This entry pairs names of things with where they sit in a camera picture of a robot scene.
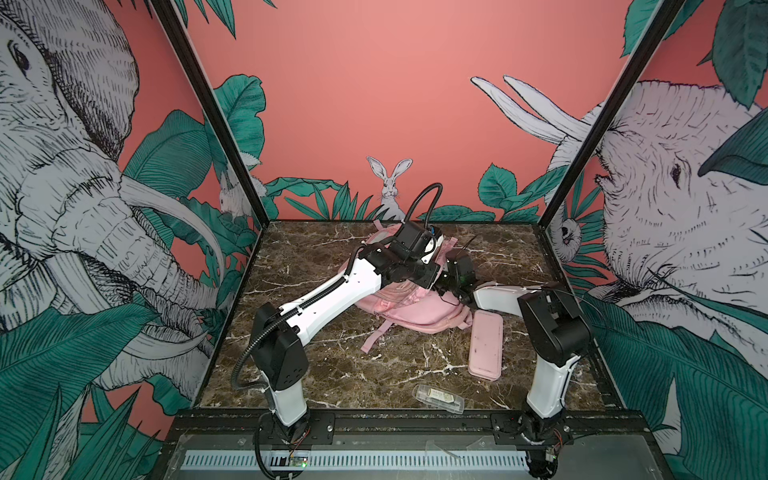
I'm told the pink student backpack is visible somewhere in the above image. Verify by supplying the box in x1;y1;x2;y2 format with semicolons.
353;220;475;354

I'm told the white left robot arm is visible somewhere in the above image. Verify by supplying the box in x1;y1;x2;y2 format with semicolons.
230;238;443;428

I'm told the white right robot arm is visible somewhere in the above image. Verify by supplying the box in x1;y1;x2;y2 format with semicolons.
435;249;593;420

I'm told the pink pencil case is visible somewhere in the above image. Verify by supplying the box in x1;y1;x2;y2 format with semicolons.
468;310;504;381

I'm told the clear plastic eraser box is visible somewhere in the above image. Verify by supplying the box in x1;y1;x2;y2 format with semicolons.
413;384;465;414

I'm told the white ventilation grille strip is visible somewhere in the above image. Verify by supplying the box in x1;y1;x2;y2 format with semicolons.
180;450;528;472

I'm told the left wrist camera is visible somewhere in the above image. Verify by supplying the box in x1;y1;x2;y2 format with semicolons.
389;221;443;264

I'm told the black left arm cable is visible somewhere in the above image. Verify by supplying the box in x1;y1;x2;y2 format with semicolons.
404;182;445;224

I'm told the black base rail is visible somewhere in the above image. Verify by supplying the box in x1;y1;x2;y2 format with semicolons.
165;409;653;448

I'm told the black frame post left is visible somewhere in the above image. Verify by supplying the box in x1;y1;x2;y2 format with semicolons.
150;0;270;230

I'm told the black frame post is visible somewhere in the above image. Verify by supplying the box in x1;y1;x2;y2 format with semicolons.
150;0;270;230
537;0;685;229

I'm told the black frame post right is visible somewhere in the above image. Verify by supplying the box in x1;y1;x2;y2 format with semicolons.
537;0;685;229

